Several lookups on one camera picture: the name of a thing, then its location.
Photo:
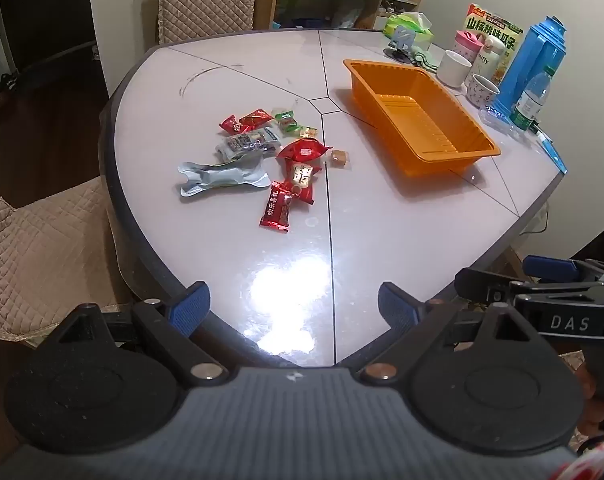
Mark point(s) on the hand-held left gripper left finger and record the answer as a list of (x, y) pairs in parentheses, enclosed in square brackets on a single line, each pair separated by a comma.
[(189, 306)]

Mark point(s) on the pink lidded cup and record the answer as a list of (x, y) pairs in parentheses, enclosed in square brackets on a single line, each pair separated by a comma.
[(467, 45)]

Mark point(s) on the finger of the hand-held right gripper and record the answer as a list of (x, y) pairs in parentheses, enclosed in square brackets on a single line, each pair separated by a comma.
[(481, 282), (546, 266)]

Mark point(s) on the blue strip packet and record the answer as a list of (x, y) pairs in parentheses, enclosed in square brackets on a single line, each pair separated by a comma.
[(552, 152)]

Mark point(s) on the plain white mug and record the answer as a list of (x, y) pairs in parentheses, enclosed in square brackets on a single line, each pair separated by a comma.
[(453, 70)]

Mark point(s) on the clear water bottle green label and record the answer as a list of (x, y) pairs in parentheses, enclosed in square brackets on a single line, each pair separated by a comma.
[(529, 102)]

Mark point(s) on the orange plastic tray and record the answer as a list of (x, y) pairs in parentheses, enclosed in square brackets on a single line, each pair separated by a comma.
[(411, 120)]

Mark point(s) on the person's right hand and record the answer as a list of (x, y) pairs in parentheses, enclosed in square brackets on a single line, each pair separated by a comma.
[(592, 395)]

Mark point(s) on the clear box blue label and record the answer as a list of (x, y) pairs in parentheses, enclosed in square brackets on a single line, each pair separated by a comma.
[(496, 117)]

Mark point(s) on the yellow clear candy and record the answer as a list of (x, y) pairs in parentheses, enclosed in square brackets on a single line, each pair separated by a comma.
[(309, 131)]

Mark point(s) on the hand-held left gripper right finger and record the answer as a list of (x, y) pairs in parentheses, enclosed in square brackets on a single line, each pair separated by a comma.
[(396, 306)]

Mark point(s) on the yellow green seed bag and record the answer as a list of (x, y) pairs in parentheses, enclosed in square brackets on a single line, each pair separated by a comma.
[(491, 22)]

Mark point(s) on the blue thermos jug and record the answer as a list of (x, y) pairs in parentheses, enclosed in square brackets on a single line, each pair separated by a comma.
[(531, 60)]

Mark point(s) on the beige quilted chair back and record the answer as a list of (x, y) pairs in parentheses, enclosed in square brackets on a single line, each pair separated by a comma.
[(207, 0)]

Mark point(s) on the clear blue-print snack packet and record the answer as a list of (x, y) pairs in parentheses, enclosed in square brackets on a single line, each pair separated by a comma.
[(254, 139)]

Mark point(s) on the green tissue pack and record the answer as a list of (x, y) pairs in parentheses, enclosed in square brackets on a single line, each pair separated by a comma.
[(406, 27)]

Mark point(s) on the large red snack packet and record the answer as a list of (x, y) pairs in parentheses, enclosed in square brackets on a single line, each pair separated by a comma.
[(302, 151)]

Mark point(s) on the brown candy clear wrapper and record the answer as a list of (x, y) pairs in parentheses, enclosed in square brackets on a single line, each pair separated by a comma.
[(341, 157)]

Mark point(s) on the white thermos bottle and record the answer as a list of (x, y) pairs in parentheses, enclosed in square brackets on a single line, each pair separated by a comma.
[(489, 62)]

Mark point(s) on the red gold candy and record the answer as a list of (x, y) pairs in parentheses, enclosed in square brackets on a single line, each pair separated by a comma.
[(255, 119)]

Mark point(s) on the beige quilted chair seat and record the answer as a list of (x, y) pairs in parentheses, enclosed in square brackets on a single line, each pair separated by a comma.
[(37, 255)]

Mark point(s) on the silver foil snack pouch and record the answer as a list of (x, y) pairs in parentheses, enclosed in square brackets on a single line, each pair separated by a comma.
[(222, 177)]

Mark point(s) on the grey phone stand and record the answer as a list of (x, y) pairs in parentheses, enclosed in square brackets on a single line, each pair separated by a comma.
[(400, 42)]

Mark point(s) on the long red candy packet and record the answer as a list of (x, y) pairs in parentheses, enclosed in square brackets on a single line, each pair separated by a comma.
[(277, 210)]

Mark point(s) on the patterned white mug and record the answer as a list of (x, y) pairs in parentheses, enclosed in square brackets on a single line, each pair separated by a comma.
[(481, 91)]

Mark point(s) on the white plastic bag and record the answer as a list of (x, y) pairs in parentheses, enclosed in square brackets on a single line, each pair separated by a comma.
[(353, 17)]

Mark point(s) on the clear dark snack packet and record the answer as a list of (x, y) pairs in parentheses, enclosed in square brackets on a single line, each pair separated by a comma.
[(239, 151)]

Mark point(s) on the dark wooden door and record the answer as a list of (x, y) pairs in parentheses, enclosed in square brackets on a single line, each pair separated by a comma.
[(47, 10)]

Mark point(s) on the red patterned clothing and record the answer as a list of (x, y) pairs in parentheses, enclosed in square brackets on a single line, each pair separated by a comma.
[(591, 465)]

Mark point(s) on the green candy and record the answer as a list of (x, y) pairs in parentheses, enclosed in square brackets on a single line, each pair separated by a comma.
[(285, 121)]

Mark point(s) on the black shoe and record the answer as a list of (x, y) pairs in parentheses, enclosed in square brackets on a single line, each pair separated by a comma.
[(4, 82)]

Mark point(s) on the green cloth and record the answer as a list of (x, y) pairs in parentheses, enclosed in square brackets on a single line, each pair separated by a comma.
[(425, 60)]

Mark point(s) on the red packet with gold picture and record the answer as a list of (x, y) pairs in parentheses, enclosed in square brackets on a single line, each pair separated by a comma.
[(302, 180)]

